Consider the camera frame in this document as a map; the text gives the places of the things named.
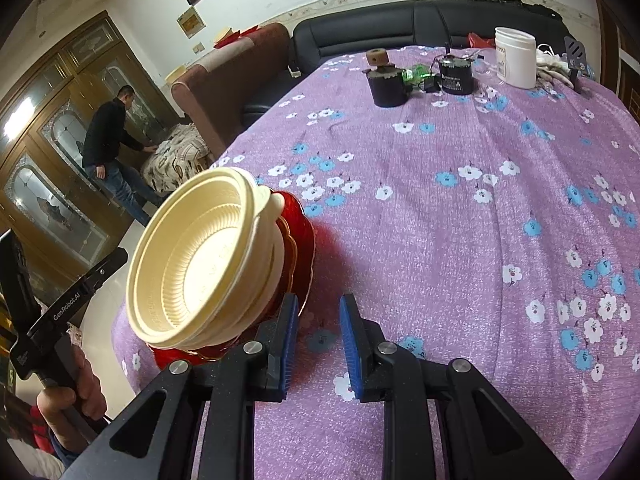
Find black cylinder with wooden knob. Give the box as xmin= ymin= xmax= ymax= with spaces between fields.
xmin=364 ymin=48 xmax=406 ymax=108

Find patterned blanket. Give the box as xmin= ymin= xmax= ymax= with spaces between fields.
xmin=140 ymin=124 xmax=211 ymax=196

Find cream ribbed plastic bowl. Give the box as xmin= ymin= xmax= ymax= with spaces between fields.
xmin=125 ymin=167 xmax=266 ymax=351

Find brown armchair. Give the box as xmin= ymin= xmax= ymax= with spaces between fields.
xmin=171 ymin=22 xmax=293 ymax=163

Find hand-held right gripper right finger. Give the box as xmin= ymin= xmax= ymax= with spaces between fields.
xmin=339 ymin=292 xmax=576 ymax=480

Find black perforated stand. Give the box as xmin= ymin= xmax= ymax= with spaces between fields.
xmin=564 ymin=35 xmax=591 ymax=93

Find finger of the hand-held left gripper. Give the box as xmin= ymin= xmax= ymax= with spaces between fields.
xmin=92 ymin=247 xmax=129 ymax=286

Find small yellow wall plaque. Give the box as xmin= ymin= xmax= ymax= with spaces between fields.
xmin=176 ymin=6 xmax=207 ymax=40

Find green packet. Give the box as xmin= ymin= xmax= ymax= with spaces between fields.
xmin=400 ymin=65 xmax=433 ymax=86

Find white plastic jar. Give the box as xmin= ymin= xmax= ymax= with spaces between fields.
xmin=494 ymin=26 xmax=538 ymax=90

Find person's left forearm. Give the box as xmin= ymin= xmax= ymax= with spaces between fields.
xmin=0 ymin=395 xmax=71 ymax=480

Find wooden cabinet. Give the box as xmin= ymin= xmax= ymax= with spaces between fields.
xmin=595 ymin=0 xmax=640 ymax=126

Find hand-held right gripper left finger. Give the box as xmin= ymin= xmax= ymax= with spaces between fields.
xmin=62 ymin=292 xmax=300 ymax=480

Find red gold-rimmed plate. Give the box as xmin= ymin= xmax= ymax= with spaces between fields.
xmin=150 ymin=190 xmax=317 ymax=367

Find black electronic device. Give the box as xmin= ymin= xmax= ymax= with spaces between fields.
xmin=430 ymin=42 xmax=476 ymax=97

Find red decoration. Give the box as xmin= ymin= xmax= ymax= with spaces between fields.
xmin=215 ymin=26 xmax=261 ymax=50

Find wooden glass-panel doors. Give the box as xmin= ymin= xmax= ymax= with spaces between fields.
xmin=0 ymin=10 xmax=181 ymax=306

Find person's left hand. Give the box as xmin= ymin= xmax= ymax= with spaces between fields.
xmin=37 ymin=347 xmax=107 ymax=442

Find white cloth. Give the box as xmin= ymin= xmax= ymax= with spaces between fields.
xmin=536 ymin=44 xmax=576 ymax=87

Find black leather sofa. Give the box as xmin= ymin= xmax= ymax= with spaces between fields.
xmin=242 ymin=0 xmax=576 ymax=131

